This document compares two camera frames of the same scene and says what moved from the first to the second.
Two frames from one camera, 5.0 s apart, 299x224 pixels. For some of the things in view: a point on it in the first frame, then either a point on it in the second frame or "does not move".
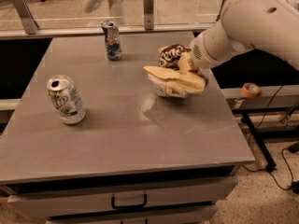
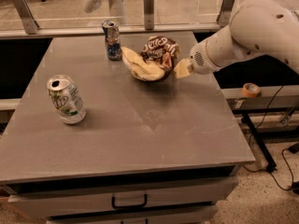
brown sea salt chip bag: (167, 79) to (156, 61)
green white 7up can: (65, 99) does not move
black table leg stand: (248, 119) does not move
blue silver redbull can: (113, 43) does not move
